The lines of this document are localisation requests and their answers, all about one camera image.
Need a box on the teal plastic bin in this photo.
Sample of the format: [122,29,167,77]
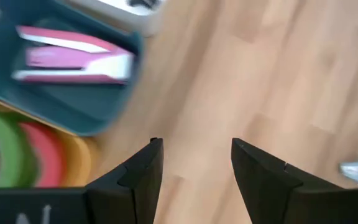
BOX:
[0,0,145,137]

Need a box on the white plastic bin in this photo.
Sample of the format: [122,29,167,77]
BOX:
[65,0,167,37]

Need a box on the pink tape roll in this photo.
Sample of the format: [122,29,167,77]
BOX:
[19,121,67,188]

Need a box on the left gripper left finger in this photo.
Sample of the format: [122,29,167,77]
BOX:
[0,138,164,224]

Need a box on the pink and white stapler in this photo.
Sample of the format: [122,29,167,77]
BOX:
[11,25,135,85]

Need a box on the green tape roll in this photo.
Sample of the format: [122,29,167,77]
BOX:
[0,108,39,189]

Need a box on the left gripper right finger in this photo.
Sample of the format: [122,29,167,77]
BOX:
[231,138,358,224]

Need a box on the yellow plastic bin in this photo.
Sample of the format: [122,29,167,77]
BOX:
[0,93,101,189]

